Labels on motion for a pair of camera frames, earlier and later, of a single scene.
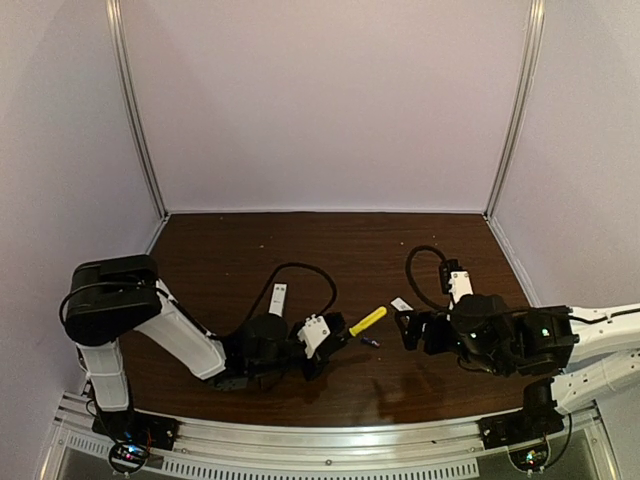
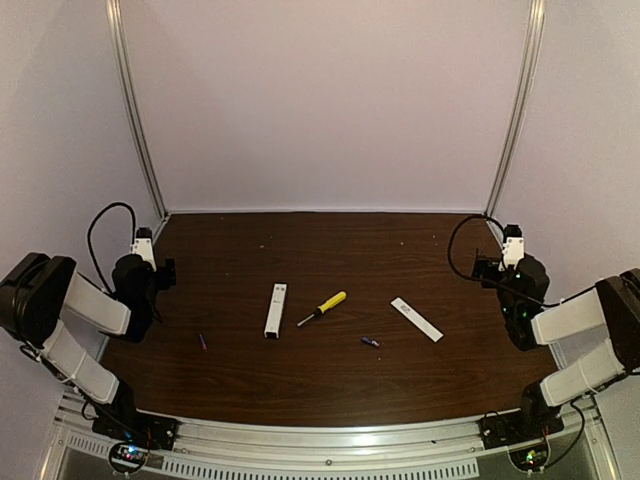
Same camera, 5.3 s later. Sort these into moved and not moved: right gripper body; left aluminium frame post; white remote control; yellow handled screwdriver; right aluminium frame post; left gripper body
Moved: right gripper body; left gripper body; yellow handled screwdriver
Not moved: right aluminium frame post; left aluminium frame post; white remote control
